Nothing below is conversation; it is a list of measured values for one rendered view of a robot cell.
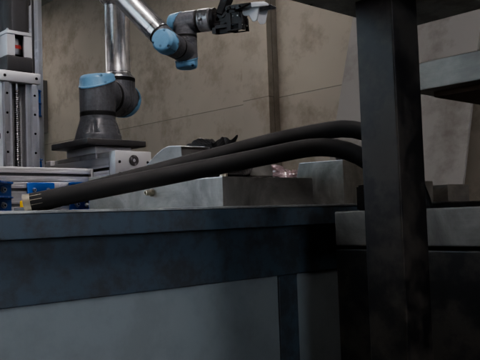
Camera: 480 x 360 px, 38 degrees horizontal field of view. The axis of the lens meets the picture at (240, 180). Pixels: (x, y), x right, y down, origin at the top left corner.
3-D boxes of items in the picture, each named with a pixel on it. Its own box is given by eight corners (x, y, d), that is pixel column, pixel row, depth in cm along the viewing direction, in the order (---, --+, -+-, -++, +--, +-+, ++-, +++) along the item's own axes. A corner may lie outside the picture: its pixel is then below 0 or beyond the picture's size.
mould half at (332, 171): (175, 211, 191) (173, 172, 191) (224, 211, 213) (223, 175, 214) (344, 205, 166) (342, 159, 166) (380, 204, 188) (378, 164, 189)
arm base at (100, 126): (66, 143, 226) (65, 113, 227) (105, 146, 236) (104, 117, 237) (91, 139, 215) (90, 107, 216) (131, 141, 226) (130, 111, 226)
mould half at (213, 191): (88, 214, 169) (87, 159, 169) (173, 211, 186) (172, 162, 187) (223, 207, 132) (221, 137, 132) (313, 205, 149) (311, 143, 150)
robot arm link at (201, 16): (203, 11, 233) (193, 7, 225) (216, 8, 231) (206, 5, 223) (205, 33, 233) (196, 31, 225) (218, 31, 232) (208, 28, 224)
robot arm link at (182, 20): (176, 41, 237) (175, 16, 237) (205, 37, 233) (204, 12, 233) (165, 36, 229) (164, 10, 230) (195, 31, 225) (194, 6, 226)
